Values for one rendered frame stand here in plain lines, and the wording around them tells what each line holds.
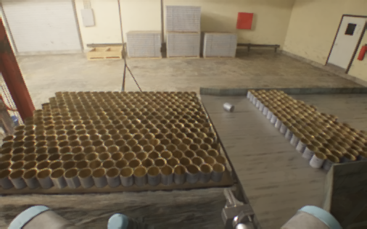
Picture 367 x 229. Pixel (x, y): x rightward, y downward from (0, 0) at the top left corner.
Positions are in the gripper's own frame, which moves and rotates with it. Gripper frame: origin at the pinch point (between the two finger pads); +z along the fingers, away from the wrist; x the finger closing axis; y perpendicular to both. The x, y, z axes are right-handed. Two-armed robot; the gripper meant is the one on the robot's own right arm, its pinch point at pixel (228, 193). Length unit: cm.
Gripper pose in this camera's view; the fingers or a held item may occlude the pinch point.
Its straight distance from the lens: 97.1
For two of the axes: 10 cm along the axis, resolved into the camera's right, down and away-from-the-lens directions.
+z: -1.9, -5.0, 8.5
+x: 9.8, -0.5, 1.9
